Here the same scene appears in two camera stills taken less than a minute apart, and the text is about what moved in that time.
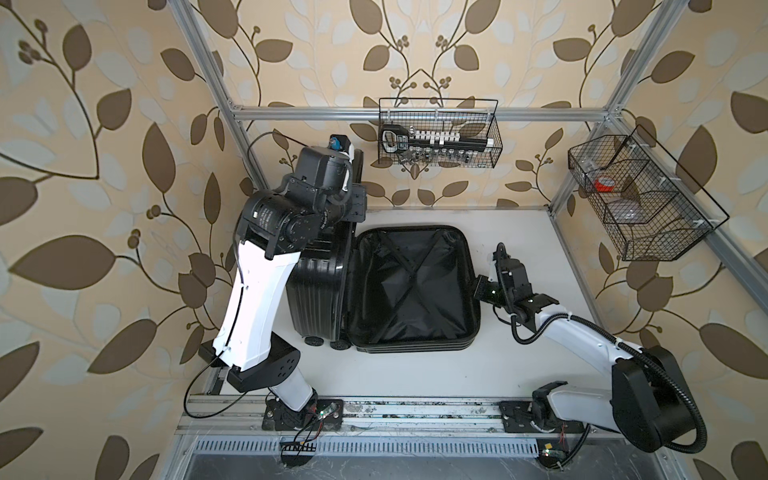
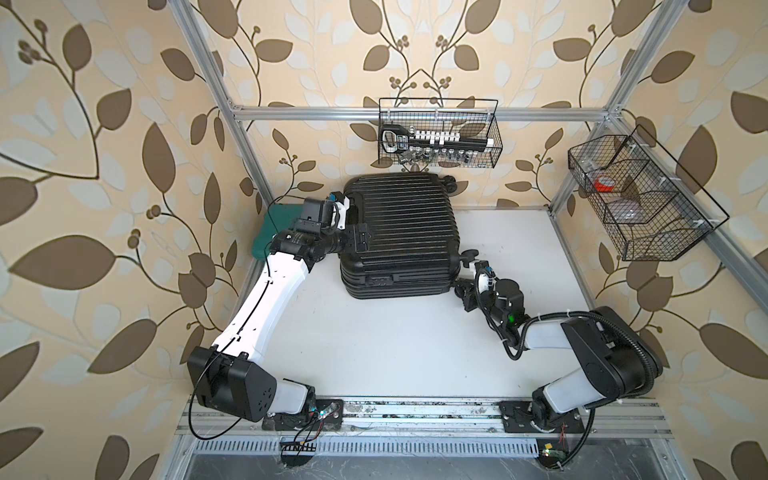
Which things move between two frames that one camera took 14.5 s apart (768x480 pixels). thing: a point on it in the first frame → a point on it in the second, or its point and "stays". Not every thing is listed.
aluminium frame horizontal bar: x=420 y=113 stays
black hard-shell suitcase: x=388 y=289 → x=406 y=239
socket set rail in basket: x=410 y=143 stays
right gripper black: x=482 y=281 → x=470 y=295
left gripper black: x=353 y=194 → x=361 y=241
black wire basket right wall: x=650 y=207 stays
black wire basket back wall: x=440 y=132 stays
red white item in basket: x=604 y=184 stays
